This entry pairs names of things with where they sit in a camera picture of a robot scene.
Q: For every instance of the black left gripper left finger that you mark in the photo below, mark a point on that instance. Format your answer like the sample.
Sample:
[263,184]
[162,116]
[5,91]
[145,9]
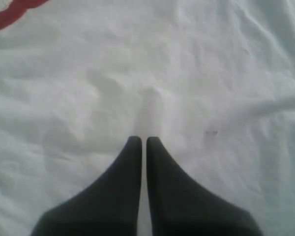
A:
[108,207]

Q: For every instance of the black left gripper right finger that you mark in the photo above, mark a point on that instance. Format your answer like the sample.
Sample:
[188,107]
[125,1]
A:
[179,206]

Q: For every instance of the white t-shirt with red logo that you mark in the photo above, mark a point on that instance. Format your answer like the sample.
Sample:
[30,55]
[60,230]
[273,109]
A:
[213,79]

